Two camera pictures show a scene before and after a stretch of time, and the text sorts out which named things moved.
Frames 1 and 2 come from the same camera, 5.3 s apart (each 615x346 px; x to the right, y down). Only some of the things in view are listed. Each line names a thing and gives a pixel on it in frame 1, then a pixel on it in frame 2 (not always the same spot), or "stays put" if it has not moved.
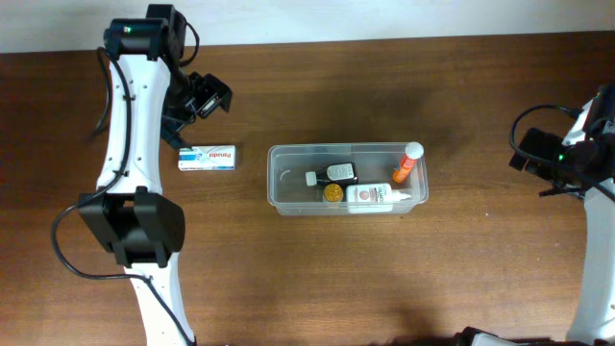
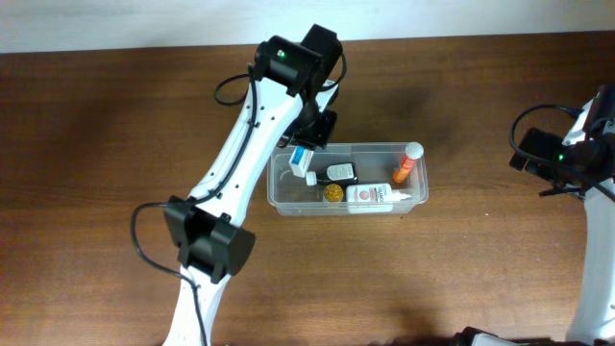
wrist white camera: x=209 y=106 to x=323 y=97
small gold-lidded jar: x=332 y=192 stays put
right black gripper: x=558 y=184 stays put
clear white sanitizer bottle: x=372 y=197 stays put
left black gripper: x=175 y=121 to x=316 y=131
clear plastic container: x=345 y=179 stays put
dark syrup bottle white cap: x=338 y=173 stays put
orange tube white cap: x=413 y=151 stays put
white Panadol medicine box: x=218 y=158 to x=300 y=160
